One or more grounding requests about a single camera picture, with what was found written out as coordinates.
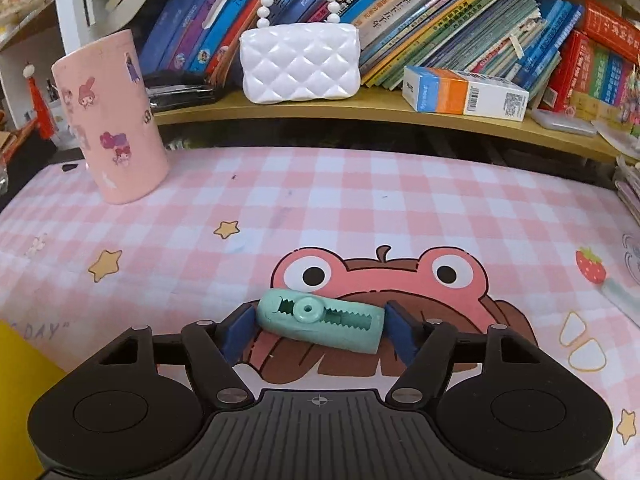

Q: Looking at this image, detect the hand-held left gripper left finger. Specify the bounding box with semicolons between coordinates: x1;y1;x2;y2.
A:
92;302;258;409

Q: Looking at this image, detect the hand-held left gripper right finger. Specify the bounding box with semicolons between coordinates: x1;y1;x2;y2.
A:
385;300;548;408

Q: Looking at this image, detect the teal crocodile clip toy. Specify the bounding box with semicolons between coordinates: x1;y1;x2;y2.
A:
256;287;386;355

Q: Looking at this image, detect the yellow cardboard box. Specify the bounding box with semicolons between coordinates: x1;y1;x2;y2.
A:
0;319;68;480

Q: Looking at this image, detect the pink checked tablecloth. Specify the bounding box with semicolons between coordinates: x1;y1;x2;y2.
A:
0;146;640;480

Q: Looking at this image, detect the wooden bookshelf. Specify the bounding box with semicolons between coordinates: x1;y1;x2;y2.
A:
150;85;640;163

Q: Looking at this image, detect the pink sticker cup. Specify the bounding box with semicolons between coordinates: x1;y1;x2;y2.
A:
51;29;170;206

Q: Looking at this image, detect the orange white blue carton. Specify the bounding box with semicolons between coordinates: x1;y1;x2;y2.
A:
402;65;530;122

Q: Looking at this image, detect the flat black case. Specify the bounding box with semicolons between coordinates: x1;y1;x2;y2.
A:
145;72;216;113

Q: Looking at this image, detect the clear plastic case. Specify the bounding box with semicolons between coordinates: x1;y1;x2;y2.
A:
531;107;598;137

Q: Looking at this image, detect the stack of papers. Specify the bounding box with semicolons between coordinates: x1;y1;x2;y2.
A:
612;155;640;216

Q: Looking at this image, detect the white quilted handbag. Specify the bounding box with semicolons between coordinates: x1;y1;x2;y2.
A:
239;0;362;106

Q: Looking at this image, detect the red tassel doll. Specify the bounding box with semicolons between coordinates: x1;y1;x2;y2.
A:
22;62;56;141

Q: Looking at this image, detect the row of colourful books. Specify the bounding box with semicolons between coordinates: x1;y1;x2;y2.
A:
137;0;640;126

